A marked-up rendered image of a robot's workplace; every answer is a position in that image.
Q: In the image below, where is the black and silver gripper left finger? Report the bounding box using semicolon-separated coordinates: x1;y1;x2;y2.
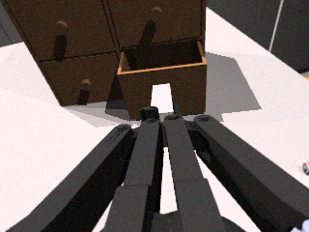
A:
4;85;166;232

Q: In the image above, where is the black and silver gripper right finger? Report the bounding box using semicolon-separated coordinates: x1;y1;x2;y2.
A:
161;84;309;232

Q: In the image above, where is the red battery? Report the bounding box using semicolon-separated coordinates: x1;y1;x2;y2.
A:
302;162;309;174

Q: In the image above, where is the brown small chest of drawers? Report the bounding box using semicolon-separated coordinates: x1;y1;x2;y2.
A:
0;0;207;106

